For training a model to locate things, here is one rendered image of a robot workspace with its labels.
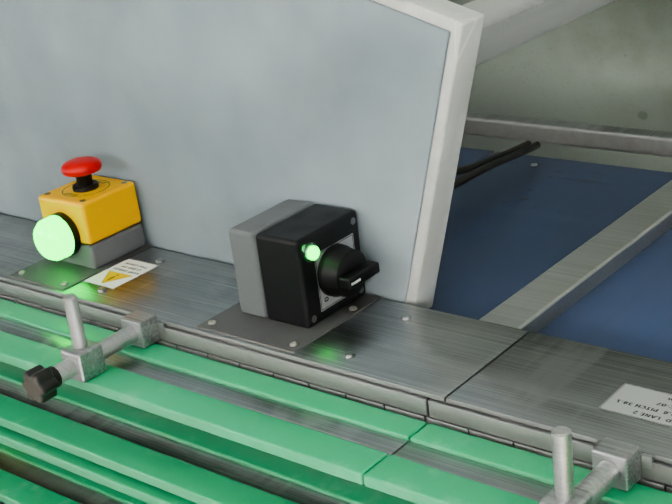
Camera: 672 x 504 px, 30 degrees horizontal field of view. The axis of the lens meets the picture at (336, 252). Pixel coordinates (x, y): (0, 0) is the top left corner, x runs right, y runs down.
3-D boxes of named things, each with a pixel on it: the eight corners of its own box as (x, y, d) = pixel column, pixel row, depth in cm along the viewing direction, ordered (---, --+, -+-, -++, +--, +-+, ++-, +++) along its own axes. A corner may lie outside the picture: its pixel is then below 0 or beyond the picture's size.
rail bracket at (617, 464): (599, 463, 84) (491, 570, 75) (595, 366, 81) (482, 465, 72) (655, 479, 82) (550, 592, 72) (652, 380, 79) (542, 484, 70)
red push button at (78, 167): (58, 196, 125) (51, 163, 123) (89, 183, 127) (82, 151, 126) (84, 201, 122) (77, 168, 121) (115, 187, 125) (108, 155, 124)
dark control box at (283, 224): (302, 277, 115) (239, 313, 109) (290, 195, 112) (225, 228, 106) (372, 292, 110) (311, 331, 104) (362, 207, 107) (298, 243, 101)
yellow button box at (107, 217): (105, 234, 132) (50, 259, 127) (92, 167, 129) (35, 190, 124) (150, 244, 128) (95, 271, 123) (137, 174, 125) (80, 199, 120)
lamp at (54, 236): (55, 250, 126) (32, 261, 124) (46, 208, 124) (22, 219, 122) (84, 257, 123) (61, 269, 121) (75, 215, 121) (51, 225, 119)
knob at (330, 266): (353, 283, 108) (384, 290, 106) (320, 304, 105) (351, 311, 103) (347, 235, 106) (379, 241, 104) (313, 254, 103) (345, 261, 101)
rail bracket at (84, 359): (139, 332, 113) (20, 397, 103) (124, 257, 110) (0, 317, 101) (169, 340, 110) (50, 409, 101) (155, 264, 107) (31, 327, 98)
